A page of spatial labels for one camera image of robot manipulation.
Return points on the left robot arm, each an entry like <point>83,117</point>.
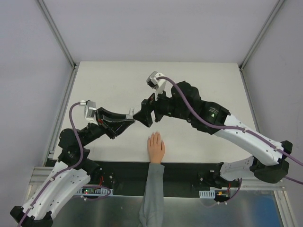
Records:
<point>74,171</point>

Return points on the grey sleeved forearm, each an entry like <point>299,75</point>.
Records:
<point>152,207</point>

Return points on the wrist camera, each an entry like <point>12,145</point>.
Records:
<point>89,111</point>
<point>156,83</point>

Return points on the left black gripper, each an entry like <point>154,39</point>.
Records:
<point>104,124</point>

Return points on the mannequin hand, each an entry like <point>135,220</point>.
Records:
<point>155,148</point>

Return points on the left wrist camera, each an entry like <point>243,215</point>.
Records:
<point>89,111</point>

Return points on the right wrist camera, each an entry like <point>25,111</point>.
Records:
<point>156,83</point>

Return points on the white cable duct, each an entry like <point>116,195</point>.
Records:
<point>214,193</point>
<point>94,191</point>

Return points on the right aluminium frame post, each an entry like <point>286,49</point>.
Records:
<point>262,32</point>

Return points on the left aluminium frame post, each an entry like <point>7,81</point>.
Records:
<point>56,33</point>

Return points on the aluminium frame post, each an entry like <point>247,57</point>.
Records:
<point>262,32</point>
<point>56,33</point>

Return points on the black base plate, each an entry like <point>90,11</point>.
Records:
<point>168,179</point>

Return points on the right white cable duct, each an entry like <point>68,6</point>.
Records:
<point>214,193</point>

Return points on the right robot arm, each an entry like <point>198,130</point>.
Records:
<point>268,157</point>

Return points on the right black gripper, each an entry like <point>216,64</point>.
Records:
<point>155,108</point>

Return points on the left white cable duct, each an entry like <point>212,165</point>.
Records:
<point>94,191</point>

